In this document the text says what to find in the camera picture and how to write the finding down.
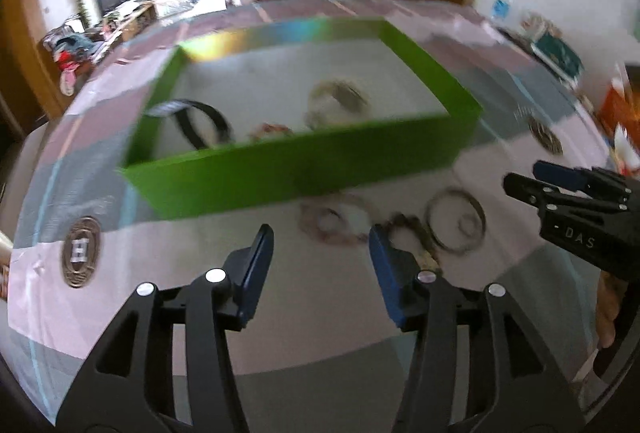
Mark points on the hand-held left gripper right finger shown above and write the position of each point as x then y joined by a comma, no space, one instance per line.
389,280

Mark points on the orange box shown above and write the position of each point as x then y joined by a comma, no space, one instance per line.
617,108

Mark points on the green cardboard box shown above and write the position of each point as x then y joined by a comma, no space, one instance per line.
300,178

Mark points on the heap of clothes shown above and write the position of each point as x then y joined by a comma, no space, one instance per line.
70,53

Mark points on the wooden television cabinet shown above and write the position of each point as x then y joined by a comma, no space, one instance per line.
132,15

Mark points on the green book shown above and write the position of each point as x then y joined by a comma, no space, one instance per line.
557,55

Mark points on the person's right hand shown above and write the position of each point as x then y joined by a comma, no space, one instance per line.
607,313

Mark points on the metal bangle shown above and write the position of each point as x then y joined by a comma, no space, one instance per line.
435,233

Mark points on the plaid tablecloth with coin print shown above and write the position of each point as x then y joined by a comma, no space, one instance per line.
310,313

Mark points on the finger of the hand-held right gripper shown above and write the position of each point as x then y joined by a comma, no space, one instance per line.
555,174
530,190

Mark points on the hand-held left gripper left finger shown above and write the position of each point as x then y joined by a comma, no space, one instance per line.
254,275

